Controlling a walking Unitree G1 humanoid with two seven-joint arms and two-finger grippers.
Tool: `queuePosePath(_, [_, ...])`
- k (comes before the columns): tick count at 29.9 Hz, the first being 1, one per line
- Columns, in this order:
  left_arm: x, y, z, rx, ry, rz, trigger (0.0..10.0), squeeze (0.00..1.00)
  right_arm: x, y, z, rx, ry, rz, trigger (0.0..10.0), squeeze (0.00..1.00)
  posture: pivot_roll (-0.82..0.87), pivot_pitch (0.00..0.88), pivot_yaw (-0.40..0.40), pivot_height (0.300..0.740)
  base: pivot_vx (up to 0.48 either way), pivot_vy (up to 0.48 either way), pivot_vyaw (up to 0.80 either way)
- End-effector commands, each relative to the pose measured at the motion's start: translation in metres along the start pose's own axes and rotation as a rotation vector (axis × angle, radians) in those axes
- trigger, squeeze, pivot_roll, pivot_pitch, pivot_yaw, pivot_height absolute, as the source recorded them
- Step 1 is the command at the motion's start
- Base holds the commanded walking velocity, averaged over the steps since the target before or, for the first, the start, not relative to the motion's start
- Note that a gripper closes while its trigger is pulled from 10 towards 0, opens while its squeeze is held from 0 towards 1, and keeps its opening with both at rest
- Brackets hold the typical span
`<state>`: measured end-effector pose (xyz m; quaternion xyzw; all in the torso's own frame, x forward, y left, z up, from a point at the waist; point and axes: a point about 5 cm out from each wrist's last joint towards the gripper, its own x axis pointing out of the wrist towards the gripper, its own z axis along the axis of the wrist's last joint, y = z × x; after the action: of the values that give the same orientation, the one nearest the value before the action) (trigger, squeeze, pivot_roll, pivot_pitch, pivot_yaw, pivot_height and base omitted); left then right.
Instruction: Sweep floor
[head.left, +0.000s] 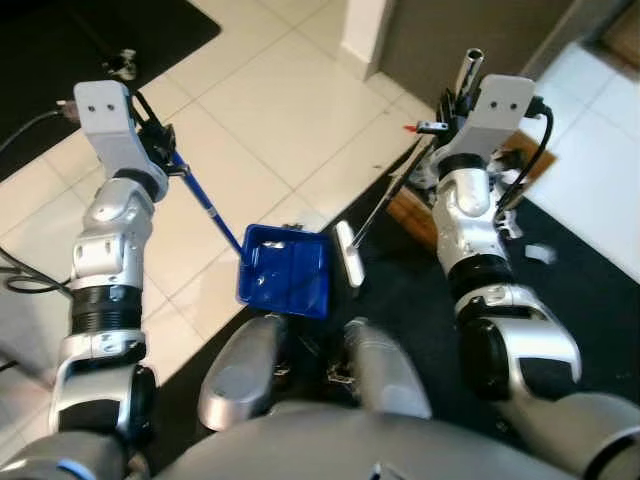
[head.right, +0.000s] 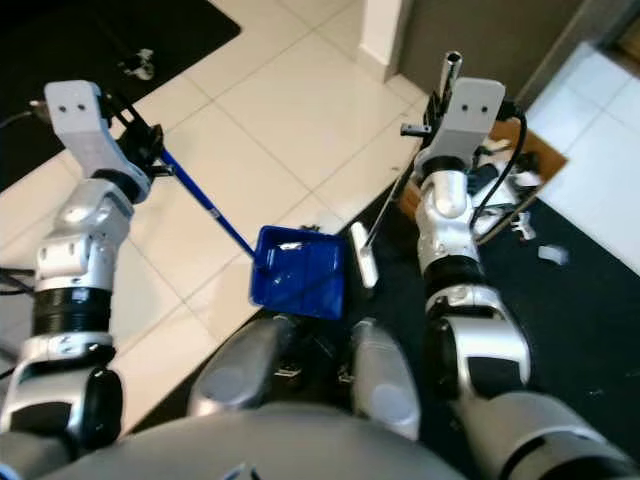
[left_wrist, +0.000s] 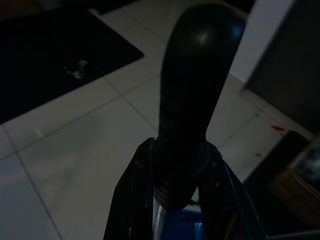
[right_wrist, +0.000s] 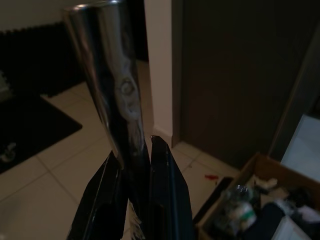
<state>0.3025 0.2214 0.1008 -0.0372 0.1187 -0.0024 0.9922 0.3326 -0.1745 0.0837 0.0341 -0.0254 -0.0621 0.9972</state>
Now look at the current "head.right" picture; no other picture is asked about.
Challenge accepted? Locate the silver broom with white head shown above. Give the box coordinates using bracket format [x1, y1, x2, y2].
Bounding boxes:
[349, 50, 465, 292]

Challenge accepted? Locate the blue dustpan with long handle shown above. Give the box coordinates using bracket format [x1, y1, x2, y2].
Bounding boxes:
[160, 150, 347, 322]

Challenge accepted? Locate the small black floor mat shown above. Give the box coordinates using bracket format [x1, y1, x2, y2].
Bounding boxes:
[0, 0, 242, 193]

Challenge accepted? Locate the large black floor mat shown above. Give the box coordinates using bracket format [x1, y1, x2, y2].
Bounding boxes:
[130, 190, 640, 473]

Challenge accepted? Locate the small black metal object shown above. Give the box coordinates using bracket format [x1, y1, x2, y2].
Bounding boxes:
[120, 48, 157, 83]

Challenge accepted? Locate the dark grey cabinet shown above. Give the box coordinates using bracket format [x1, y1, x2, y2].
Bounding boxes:
[400, 0, 589, 101]

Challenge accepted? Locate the brown wooden board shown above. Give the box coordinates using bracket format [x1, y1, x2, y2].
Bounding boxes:
[398, 120, 568, 247]

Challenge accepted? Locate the white paper scrap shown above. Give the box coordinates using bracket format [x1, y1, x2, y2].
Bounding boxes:
[537, 244, 568, 266]

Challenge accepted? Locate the silver left robot leg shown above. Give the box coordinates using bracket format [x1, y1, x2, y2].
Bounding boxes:
[188, 312, 297, 419]

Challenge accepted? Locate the silver robot leg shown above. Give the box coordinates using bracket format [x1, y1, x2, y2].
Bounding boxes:
[188, 312, 297, 419]
[349, 318, 422, 442]

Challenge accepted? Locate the silver right robot leg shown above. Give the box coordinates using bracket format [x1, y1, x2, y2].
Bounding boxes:
[349, 318, 422, 442]

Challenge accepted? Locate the grey robot torso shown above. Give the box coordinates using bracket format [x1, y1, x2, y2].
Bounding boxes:
[115, 404, 473, 480]

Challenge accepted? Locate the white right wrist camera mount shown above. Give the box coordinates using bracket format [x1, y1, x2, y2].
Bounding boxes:
[426, 77, 507, 166]

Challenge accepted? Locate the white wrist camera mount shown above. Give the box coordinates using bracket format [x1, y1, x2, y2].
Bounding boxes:
[426, 77, 507, 166]
[45, 80, 129, 181]

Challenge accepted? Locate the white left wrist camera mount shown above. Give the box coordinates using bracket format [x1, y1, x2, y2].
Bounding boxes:
[45, 80, 129, 181]

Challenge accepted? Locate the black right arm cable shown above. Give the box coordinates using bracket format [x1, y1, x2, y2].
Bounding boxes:
[472, 100, 531, 226]

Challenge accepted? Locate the white door frame post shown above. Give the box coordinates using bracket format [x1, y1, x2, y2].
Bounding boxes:
[360, 0, 413, 83]

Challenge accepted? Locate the black floor cable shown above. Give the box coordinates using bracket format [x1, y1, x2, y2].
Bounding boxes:
[0, 265, 37, 297]

